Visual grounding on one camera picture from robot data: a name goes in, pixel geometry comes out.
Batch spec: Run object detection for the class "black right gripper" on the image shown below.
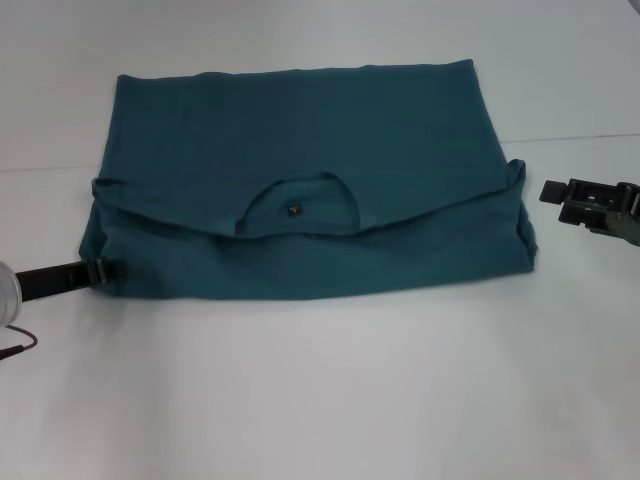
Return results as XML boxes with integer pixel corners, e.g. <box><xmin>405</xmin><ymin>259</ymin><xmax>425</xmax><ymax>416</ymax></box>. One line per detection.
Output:
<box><xmin>538</xmin><ymin>177</ymin><xmax>640</xmax><ymax>247</ymax></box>

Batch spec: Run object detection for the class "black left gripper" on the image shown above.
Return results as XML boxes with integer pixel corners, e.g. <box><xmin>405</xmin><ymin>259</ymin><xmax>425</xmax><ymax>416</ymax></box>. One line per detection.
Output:
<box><xmin>13</xmin><ymin>256</ymin><xmax>130</xmax><ymax>303</ymax></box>

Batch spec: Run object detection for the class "teal t-shirt with FREE! print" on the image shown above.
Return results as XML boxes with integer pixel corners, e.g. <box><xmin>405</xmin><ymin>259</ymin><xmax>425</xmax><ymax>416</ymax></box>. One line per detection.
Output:
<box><xmin>77</xmin><ymin>58</ymin><xmax>540</xmax><ymax>302</ymax></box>

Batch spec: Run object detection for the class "dark red left gripper cable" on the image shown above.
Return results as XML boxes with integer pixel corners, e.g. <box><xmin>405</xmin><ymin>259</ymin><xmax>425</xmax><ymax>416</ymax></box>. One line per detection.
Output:
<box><xmin>0</xmin><ymin>323</ymin><xmax>40</xmax><ymax>359</ymax></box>

